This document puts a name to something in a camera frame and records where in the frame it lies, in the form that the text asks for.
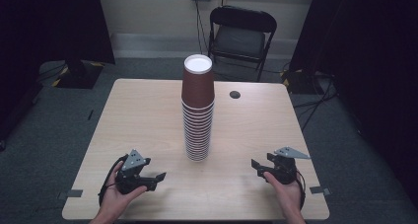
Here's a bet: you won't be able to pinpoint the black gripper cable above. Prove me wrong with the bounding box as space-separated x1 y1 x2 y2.
98 153 129 207
295 170 307 209

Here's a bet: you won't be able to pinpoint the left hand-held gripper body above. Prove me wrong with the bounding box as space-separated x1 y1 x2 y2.
114 148 153 195

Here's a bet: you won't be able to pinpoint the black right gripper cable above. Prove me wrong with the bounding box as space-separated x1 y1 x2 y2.
295 170 307 209

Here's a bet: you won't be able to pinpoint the grey tape strip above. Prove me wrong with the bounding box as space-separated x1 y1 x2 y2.
57 188 84 200
309 186 332 196

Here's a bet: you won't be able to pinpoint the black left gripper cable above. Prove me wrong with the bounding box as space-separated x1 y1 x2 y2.
98 153 129 207

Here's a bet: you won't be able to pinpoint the stack of brown paper cups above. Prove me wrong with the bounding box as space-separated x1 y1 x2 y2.
180 53 216 163

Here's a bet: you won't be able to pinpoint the black folding chair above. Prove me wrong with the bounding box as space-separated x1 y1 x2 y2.
208 5 278 83

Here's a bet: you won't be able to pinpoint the black curtain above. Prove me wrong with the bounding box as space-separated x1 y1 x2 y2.
0 0 116 143
288 0 418 208

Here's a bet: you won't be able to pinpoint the person's right hand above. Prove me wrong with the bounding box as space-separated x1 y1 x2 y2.
263 171 304 215

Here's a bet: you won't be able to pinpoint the person's left hand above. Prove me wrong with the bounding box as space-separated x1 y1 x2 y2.
100 161 148 215

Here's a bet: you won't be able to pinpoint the black cable from outlet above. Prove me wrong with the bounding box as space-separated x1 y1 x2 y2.
194 0 211 55

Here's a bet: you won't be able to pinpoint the black floor cables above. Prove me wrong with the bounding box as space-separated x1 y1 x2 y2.
291 73 340 133

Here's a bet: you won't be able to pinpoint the black stand base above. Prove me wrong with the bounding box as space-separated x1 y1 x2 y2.
281 68 333 96
51 59 105 90

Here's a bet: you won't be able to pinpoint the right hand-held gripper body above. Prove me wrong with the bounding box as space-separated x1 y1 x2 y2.
262 146 312 186

